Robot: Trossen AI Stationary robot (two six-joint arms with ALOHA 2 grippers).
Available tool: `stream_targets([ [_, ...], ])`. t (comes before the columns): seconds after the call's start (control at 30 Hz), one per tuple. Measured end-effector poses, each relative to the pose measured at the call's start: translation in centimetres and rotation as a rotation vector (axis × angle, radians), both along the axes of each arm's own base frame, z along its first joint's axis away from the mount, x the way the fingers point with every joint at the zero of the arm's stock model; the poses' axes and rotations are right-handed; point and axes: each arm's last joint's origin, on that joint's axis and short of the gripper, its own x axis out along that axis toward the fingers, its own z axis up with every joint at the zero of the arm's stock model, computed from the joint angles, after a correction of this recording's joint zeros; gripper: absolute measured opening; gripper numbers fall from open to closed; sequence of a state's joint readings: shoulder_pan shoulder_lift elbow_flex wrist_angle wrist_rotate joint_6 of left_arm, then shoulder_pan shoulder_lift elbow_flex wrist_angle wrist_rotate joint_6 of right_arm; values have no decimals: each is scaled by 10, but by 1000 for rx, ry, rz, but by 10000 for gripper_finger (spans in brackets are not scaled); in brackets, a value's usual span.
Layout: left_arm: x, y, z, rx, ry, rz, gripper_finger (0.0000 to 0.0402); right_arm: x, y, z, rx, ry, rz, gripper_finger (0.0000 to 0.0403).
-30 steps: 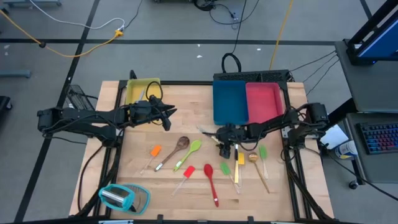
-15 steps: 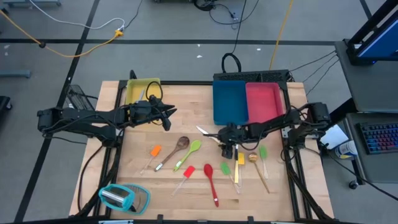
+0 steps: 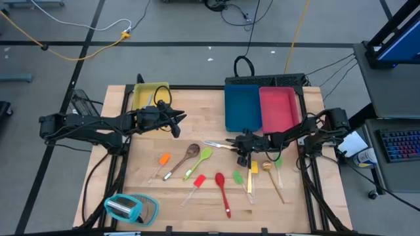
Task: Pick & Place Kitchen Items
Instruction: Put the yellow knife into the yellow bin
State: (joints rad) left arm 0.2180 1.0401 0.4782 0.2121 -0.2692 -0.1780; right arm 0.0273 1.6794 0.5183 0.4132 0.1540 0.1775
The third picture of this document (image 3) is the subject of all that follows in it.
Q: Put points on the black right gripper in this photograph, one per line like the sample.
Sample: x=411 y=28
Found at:
x=256 y=144

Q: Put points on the teal framed metal grater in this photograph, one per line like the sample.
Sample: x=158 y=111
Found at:
x=123 y=208

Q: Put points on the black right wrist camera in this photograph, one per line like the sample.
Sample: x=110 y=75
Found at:
x=242 y=161

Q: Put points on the white paper sheet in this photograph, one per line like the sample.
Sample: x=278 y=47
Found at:
x=352 y=144

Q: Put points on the dark grey desk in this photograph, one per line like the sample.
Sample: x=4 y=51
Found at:
x=400 y=177

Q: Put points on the green silicone spoon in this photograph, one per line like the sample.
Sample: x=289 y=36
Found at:
x=206 y=153

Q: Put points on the backlit rainbow keyboard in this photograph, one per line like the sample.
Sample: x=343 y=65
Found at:
x=402 y=145

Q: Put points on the gold metal spoon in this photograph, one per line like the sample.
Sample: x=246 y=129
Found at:
x=266 y=166

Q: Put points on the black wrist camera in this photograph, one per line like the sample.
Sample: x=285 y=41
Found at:
x=242 y=161
x=176 y=131

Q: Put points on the black aluminium table frame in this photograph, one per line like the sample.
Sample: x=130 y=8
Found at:
x=197 y=87

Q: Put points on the black perforated computer box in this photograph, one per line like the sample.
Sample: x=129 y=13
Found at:
x=262 y=79

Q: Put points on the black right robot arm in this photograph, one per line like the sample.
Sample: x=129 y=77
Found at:
x=334 y=119

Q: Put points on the black chair base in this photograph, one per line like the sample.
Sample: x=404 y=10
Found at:
x=5 y=109

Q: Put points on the yellow plastic bin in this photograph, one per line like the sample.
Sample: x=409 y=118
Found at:
x=142 y=95

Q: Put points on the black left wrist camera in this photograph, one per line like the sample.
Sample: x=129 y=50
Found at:
x=176 y=131

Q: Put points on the white bottle blue label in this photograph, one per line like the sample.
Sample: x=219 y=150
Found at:
x=364 y=158

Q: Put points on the pink plastic bin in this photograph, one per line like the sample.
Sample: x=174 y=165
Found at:
x=279 y=108

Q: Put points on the red silicone spoon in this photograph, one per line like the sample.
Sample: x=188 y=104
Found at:
x=220 y=179

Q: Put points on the grey blue floor bar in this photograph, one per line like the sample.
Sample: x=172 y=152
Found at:
x=16 y=78
x=33 y=3

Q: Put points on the black caster wheel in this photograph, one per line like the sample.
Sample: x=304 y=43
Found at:
x=372 y=194

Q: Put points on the monitor on black stand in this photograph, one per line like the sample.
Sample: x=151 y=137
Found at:
x=403 y=46

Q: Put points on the blue plastic bin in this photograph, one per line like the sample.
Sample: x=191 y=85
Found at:
x=243 y=108

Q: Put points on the brown wooden spoon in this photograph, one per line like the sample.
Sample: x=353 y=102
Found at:
x=193 y=150

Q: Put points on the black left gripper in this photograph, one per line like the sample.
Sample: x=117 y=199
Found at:
x=152 y=118

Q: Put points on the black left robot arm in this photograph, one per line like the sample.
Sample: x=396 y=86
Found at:
x=85 y=123

